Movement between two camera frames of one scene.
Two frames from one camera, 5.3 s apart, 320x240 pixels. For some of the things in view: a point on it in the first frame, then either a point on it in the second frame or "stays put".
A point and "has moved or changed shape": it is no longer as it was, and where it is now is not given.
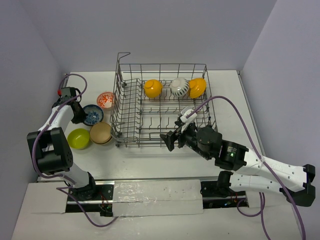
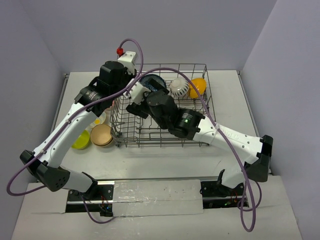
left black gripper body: [78, 114] → [107, 104]
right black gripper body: [188, 137] → [141, 109]
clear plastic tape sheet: [143, 198] stays put
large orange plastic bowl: [197, 87] stays put
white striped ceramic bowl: [179, 86] stays put
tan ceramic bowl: [100, 133] stays put
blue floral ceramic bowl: [95, 114] has moved or changed shape
